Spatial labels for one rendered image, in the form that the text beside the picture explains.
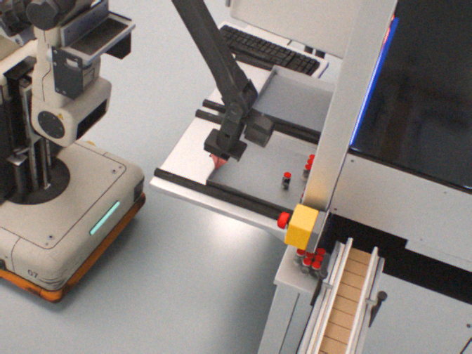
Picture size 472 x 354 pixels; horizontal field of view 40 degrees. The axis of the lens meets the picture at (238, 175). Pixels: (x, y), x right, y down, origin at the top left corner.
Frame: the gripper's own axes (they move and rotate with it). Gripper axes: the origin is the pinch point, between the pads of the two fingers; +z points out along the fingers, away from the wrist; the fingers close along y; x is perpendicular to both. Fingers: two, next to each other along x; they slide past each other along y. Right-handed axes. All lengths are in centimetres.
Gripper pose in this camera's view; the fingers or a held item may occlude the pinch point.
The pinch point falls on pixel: (217, 166)
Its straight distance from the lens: 172.1
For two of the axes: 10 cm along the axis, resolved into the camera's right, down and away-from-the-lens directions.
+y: 9.0, 4.3, -0.5
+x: 3.4, -6.3, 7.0
